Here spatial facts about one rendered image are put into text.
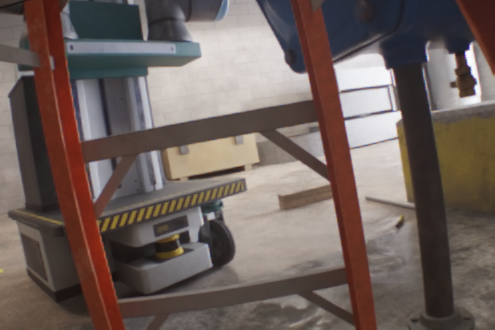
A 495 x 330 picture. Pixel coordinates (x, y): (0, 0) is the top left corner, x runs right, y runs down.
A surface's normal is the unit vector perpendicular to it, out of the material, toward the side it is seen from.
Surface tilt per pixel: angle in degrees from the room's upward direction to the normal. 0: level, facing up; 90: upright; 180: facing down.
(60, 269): 90
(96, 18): 90
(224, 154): 90
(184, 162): 90
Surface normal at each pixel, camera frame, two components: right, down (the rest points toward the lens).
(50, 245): 0.69, -0.12
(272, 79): 0.31, -0.06
